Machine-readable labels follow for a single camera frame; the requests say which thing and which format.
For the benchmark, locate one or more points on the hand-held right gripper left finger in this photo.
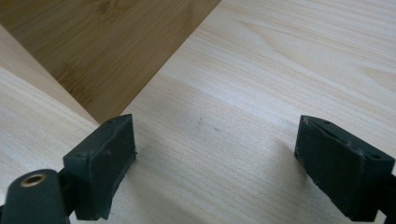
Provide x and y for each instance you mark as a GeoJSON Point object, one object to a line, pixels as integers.
{"type": "Point", "coordinates": [102, 161]}

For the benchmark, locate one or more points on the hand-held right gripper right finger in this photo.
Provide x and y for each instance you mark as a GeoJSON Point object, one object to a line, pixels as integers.
{"type": "Point", "coordinates": [339, 168]}

